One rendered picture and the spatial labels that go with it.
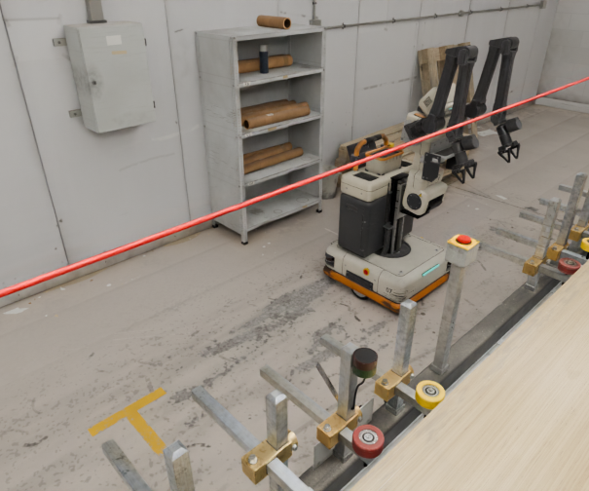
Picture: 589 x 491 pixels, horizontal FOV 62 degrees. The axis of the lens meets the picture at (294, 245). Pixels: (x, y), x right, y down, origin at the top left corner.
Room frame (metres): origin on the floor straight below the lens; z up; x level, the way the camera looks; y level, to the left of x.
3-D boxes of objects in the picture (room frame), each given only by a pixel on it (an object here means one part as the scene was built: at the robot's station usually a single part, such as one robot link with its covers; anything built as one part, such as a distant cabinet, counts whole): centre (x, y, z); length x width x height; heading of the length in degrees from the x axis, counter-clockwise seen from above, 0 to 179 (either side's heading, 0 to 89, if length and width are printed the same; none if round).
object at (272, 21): (3.99, 0.15, 1.59); 0.30 x 0.08 x 0.08; 43
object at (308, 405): (0.99, -0.05, 0.84); 0.43 x 0.03 x 0.04; 43
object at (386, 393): (1.11, -0.31, 0.84); 0.14 x 0.06 x 0.05; 133
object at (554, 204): (1.81, -1.05, 0.90); 0.04 x 0.04 x 0.48; 43
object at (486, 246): (1.83, -0.98, 0.83); 0.43 x 0.03 x 0.04; 43
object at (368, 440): (0.85, -0.19, 0.85); 0.08 x 0.08 x 0.11
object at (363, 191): (2.98, -0.59, 0.59); 0.55 x 0.34 x 0.83; 133
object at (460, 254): (1.30, -0.51, 1.18); 0.07 x 0.07 x 0.08; 43
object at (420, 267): (2.91, -0.65, 0.16); 0.67 x 0.64 x 0.25; 43
